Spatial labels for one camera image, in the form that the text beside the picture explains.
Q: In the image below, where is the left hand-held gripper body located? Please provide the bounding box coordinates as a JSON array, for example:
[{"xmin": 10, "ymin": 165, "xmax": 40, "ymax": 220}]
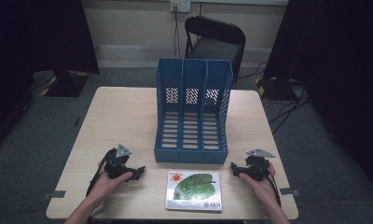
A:
[{"xmin": 104, "ymin": 143, "xmax": 140, "ymax": 181}]

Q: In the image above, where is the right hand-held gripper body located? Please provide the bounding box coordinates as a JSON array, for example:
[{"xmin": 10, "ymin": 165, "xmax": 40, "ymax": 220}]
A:
[{"xmin": 240, "ymin": 148, "xmax": 275, "ymax": 182}]

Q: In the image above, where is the green leaf picture book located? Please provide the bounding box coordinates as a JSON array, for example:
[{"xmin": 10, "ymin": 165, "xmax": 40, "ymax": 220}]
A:
[{"xmin": 164, "ymin": 169, "xmax": 224, "ymax": 214}]

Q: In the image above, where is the blue three-slot file rack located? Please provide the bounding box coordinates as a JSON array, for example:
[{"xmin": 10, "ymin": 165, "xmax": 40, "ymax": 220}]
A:
[{"xmin": 153, "ymin": 57, "xmax": 234, "ymax": 165}]

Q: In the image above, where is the person's right hand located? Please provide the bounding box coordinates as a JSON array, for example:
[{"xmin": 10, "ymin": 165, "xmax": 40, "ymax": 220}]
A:
[{"xmin": 238, "ymin": 161, "xmax": 281, "ymax": 208}]

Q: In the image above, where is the person's left hand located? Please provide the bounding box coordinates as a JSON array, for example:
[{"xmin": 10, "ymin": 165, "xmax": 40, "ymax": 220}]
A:
[{"xmin": 87, "ymin": 172, "xmax": 133, "ymax": 206}]

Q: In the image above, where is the grey tape strip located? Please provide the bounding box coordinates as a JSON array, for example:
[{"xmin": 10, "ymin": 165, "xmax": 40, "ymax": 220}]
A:
[
  {"xmin": 279, "ymin": 187, "xmax": 302, "ymax": 197},
  {"xmin": 40, "ymin": 189, "xmax": 67, "ymax": 201}
]

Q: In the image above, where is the black stand base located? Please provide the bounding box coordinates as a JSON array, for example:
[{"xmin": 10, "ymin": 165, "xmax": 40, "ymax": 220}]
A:
[
  {"xmin": 255, "ymin": 76, "xmax": 298, "ymax": 102},
  {"xmin": 40, "ymin": 70, "xmax": 90, "ymax": 98}
]

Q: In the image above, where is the dark wheeled cart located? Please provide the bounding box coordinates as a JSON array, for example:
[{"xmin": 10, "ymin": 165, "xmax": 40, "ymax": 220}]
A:
[{"xmin": 0, "ymin": 91, "xmax": 34, "ymax": 157}]

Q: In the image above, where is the black folding chair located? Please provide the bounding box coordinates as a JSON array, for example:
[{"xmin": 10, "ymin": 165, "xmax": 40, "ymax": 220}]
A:
[{"xmin": 184, "ymin": 15, "xmax": 247, "ymax": 84}]

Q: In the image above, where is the dark curtain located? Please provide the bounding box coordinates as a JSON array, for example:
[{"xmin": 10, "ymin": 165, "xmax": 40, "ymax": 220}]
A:
[
  {"xmin": 0, "ymin": 0, "xmax": 101, "ymax": 94},
  {"xmin": 263, "ymin": 0, "xmax": 373, "ymax": 200}
]

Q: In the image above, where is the left hand-held gripper cable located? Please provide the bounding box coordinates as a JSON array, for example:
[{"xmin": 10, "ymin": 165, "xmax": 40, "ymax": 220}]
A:
[{"xmin": 85, "ymin": 152, "xmax": 112, "ymax": 198}]

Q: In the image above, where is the hand-held gripper cable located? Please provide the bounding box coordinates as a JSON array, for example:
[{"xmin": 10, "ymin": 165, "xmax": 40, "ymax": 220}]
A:
[
  {"xmin": 258, "ymin": 164, "xmax": 283, "ymax": 207},
  {"xmin": 85, "ymin": 152, "xmax": 112, "ymax": 198}
]

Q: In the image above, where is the right hand-held gripper cable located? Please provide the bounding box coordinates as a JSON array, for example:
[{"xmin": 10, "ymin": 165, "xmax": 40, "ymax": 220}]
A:
[{"xmin": 258, "ymin": 164, "xmax": 283, "ymax": 207}]

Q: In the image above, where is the black floor cable bundle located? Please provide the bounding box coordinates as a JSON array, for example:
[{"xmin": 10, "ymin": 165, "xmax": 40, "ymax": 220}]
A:
[{"xmin": 268, "ymin": 81, "xmax": 311, "ymax": 136}]

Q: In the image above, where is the black wall socket cable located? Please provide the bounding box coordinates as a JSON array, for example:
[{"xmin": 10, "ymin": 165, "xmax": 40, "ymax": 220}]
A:
[{"xmin": 173, "ymin": 5, "xmax": 182, "ymax": 59}]

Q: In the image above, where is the white wall socket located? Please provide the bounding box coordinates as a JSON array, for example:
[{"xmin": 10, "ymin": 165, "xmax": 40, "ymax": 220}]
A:
[{"xmin": 170, "ymin": 0, "xmax": 192, "ymax": 14}]

